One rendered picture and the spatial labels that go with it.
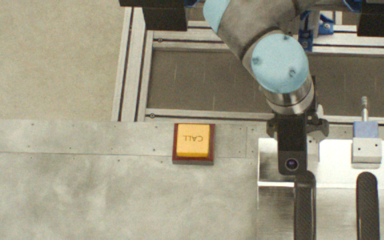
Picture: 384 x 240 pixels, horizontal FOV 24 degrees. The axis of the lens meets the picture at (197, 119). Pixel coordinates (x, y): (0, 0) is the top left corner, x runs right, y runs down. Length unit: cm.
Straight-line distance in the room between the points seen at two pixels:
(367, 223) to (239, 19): 48
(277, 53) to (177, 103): 120
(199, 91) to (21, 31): 70
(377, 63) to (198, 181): 94
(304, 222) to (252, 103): 88
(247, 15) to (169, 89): 117
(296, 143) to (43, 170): 55
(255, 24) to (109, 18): 158
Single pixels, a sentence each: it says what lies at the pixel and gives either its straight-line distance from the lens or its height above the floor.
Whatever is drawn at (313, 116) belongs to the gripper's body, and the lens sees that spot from 143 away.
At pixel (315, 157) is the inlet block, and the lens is 157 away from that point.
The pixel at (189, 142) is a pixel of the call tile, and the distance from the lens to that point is 167.
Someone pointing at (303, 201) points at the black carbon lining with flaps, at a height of 88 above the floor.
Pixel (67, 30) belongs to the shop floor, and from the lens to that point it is 283.
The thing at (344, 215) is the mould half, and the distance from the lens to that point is 157.
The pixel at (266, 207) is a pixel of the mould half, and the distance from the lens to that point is 157.
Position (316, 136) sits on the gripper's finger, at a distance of 151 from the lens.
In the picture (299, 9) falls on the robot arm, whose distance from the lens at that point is 133.
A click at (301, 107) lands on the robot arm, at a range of 134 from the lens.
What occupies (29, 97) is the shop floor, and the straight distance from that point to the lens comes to 274.
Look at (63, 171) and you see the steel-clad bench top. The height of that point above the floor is 80.
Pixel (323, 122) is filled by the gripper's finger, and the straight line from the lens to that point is 145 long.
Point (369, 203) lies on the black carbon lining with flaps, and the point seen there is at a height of 88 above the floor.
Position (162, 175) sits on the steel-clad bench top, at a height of 80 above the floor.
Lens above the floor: 236
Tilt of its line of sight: 64 degrees down
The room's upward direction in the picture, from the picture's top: 8 degrees counter-clockwise
